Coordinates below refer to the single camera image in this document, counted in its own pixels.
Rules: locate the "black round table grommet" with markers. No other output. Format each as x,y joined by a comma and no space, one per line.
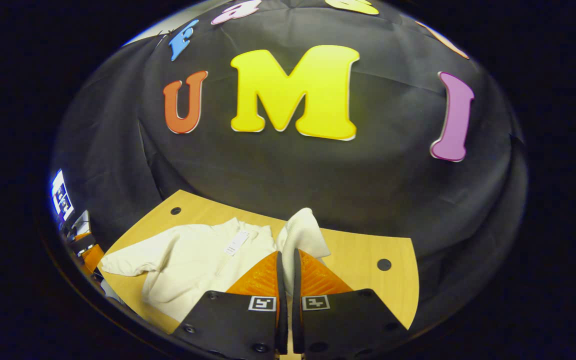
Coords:
384,264
175,210

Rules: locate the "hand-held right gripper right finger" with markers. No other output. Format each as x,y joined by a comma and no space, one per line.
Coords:
297,310

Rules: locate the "cream white sweatshirt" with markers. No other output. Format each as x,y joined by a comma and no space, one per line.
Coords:
193,260

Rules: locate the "black backdrop cloth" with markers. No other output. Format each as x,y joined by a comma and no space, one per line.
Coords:
318,175

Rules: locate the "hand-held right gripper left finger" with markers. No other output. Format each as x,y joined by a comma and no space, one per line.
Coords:
281,300

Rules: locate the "white side desk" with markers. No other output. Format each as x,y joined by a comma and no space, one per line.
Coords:
82,220

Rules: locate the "computer monitor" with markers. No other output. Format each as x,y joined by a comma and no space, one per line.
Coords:
61,197

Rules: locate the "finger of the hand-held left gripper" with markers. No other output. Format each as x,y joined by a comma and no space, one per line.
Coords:
93,257

